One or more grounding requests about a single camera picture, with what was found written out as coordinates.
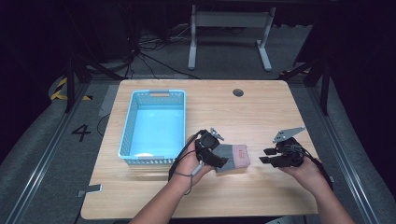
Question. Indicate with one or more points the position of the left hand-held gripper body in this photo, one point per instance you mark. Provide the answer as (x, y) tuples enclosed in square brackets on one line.
[(207, 142)]

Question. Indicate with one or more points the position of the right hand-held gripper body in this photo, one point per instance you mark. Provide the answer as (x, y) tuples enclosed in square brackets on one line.
[(289, 154)]

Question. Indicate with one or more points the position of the person's left hand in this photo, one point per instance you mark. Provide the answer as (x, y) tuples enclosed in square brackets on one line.
[(188, 165)]

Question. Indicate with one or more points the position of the person's right hand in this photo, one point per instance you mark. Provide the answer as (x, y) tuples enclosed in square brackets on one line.
[(306, 172)]

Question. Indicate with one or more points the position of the blue plastic basket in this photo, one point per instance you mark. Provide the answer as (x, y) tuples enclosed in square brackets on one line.
[(155, 130)]

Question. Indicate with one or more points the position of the round grey table grommet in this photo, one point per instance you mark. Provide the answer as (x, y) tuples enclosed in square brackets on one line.
[(238, 92)]

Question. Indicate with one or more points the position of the black metal stand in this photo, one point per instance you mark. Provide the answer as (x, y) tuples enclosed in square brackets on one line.
[(325, 87), (70, 84)]

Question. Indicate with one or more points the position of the white metal stand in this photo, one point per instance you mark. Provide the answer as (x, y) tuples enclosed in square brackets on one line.
[(230, 19)]

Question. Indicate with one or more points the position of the yellow black hazard tape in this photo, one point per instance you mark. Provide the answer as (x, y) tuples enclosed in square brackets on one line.
[(57, 90)]

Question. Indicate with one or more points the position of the aluminium floor rail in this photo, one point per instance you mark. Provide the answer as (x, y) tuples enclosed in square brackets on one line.
[(46, 158), (348, 171)]

